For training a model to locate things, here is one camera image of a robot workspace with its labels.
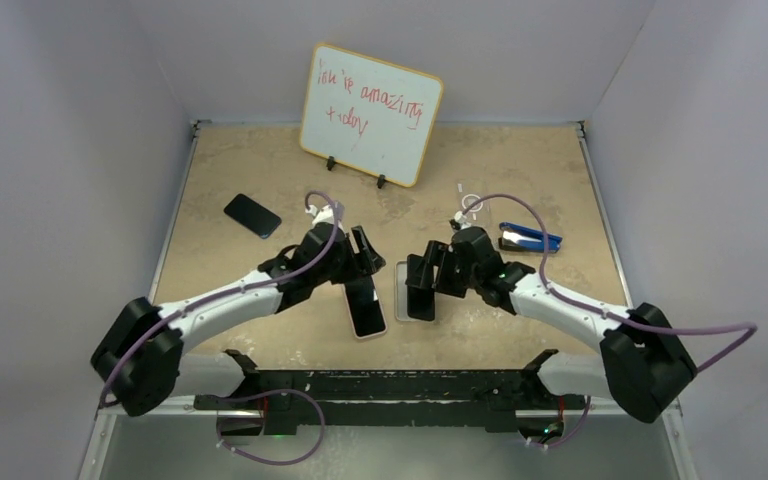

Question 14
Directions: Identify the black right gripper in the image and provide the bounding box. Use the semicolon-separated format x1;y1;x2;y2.
408;241;481;299

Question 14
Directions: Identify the beige phone case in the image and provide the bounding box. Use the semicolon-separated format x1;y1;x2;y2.
395;261;425;322

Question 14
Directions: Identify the green phone black screen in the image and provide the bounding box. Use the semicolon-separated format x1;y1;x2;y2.
345;274;387;338

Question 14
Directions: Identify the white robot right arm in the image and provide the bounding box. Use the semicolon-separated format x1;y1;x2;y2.
403;227;698;423

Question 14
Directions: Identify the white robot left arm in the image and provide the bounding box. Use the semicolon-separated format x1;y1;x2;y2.
90;222;386;417

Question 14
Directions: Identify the clear magsafe phone case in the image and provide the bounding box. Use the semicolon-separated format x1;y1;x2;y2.
455;177;493;230

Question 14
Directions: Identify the blue black stapler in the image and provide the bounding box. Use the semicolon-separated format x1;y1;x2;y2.
497;222;563;253

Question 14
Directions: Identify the yellow framed whiteboard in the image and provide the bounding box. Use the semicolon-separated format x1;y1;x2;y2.
299;43;444;187

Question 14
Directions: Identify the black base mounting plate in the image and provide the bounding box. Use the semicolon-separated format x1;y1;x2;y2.
198;369;584;435

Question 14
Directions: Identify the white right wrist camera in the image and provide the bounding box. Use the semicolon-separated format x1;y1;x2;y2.
449;210;473;232

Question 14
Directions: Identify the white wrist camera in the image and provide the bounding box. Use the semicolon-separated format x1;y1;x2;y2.
449;210;473;232
305;202;344;230

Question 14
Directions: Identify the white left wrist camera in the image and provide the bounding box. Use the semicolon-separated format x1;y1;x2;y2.
305;202;344;230

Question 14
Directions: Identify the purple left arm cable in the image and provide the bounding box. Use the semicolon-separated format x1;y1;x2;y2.
97;191;347;409

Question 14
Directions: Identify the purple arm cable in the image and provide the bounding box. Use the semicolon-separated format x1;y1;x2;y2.
97;191;347;409
460;193;759;376

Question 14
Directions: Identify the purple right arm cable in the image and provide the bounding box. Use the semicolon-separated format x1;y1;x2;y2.
460;193;759;376

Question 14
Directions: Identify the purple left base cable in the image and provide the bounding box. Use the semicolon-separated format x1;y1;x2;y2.
214;387;328;466

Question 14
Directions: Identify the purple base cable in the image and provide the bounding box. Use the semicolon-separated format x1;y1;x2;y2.
214;387;328;466
524;397;594;452

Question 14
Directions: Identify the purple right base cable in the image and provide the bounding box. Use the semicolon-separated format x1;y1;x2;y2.
524;397;594;452

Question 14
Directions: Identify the aluminium frame rail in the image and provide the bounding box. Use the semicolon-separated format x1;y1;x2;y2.
95;390;683;420

